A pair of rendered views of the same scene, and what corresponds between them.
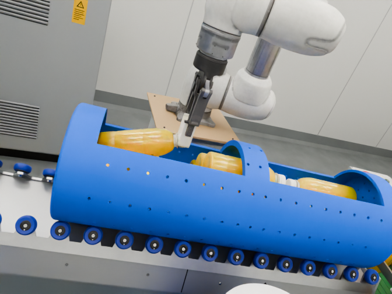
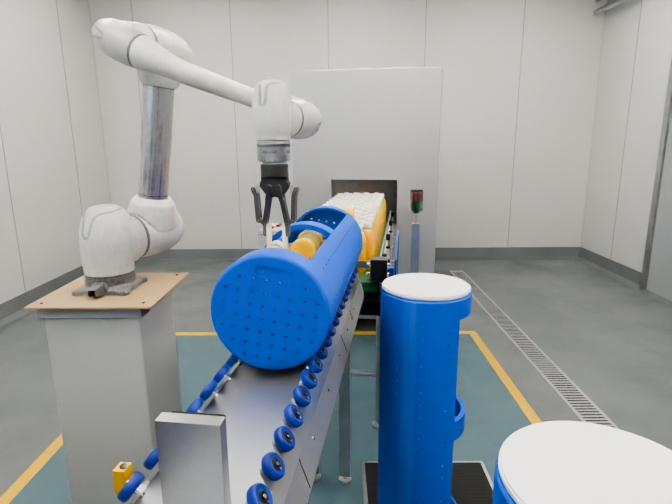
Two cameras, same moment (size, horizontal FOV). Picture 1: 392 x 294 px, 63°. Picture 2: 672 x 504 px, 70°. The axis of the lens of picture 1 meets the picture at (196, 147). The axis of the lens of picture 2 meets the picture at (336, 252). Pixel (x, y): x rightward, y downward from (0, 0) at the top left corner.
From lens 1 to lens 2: 118 cm
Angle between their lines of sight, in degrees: 63
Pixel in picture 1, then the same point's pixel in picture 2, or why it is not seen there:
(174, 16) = not seen: outside the picture
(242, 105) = (167, 234)
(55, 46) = not seen: outside the picture
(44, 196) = (246, 389)
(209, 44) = (285, 154)
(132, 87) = not seen: outside the picture
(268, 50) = (166, 165)
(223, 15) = (289, 128)
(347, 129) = (50, 261)
